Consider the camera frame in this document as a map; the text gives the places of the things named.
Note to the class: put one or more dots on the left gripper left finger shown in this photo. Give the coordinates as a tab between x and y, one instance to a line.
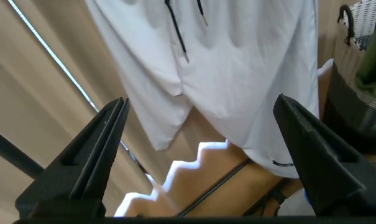
51	189

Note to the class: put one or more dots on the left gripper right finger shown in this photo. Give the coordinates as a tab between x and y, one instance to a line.
330	183

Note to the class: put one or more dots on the green garment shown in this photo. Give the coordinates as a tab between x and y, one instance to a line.
374	62

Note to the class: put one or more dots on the pale grey shorts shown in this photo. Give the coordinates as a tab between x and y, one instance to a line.
237	77

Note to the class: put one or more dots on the black clothes rack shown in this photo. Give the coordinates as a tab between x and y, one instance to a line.
13	154

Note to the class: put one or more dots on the white laundry basket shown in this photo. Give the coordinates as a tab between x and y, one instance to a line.
364	18

